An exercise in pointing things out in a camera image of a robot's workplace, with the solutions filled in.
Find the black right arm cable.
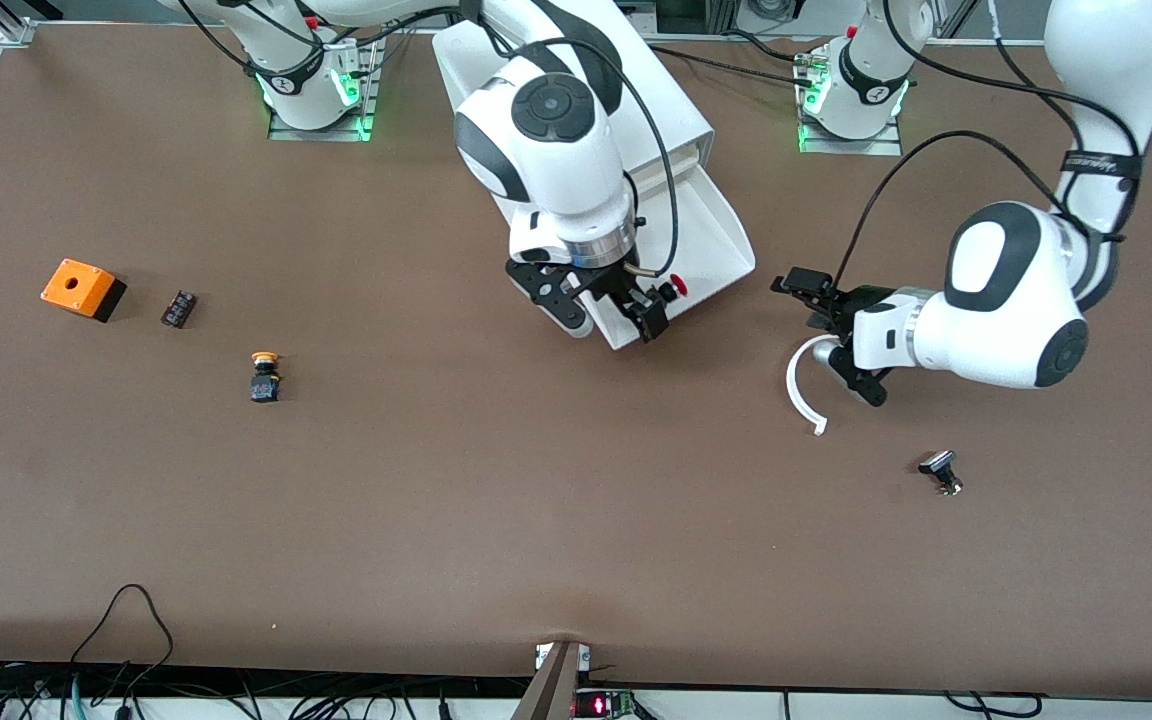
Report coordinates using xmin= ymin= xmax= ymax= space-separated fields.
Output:
xmin=476 ymin=0 xmax=683 ymax=279

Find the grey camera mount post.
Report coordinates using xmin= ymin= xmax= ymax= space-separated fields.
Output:
xmin=510 ymin=641 xmax=583 ymax=720

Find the white plastic arc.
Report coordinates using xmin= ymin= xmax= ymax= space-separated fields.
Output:
xmin=786 ymin=335 xmax=843 ymax=437

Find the black flat-head push button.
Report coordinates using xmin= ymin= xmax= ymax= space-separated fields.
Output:
xmin=918 ymin=450 xmax=964 ymax=497

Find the black looped cable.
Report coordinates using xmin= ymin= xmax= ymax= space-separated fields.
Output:
xmin=69 ymin=584 xmax=175 ymax=693

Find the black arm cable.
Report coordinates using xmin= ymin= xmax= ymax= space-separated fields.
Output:
xmin=476 ymin=0 xmax=683 ymax=279
xmin=833 ymin=129 xmax=1077 ymax=291

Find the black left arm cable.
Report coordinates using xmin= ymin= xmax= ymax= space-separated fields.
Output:
xmin=833 ymin=129 xmax=1077 ymax=291

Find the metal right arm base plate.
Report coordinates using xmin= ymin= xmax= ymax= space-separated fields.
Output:
xmin=268 ymin=28 xmax=383 ymax=142

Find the yellow push button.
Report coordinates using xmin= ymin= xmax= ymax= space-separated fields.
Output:
xmin=249 ymin=351 xmax=283 ymax=404

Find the orange box with hole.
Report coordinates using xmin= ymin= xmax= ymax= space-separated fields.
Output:
xmin=40 ymin=259 xmax=128 ymax=323

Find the black base cable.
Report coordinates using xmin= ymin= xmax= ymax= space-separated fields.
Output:
xmin=648 ymin=28 xmax=822 ymax=89

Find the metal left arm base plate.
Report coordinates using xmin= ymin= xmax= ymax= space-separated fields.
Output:
xmin=797 ymin=50 xmax=905 ymax=157

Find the circuit board with red display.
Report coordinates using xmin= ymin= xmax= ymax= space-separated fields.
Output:
xmin=574 ymin=688 xmax=639 ymax=720

